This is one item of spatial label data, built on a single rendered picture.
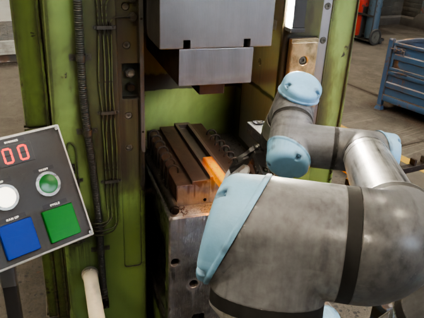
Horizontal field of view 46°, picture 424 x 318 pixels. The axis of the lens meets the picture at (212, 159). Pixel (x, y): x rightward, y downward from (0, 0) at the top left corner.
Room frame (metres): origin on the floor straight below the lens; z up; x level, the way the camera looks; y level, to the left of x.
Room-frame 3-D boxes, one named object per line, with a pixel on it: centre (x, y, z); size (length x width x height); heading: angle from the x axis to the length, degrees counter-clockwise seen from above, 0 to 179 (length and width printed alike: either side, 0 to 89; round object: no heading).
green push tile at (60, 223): (0.98, 0.34, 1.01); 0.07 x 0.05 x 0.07; 134
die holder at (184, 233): (1.49, 0.02, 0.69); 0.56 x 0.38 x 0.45; 19
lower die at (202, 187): (1.46, 0.07, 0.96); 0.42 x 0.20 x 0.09; 19
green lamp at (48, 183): (1.01, 0.37, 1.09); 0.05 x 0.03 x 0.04; 109
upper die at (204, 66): (1.46, 0.07, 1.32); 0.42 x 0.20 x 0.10; 19
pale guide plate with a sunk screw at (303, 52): (1.49, -0.25, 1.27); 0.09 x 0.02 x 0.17; 109
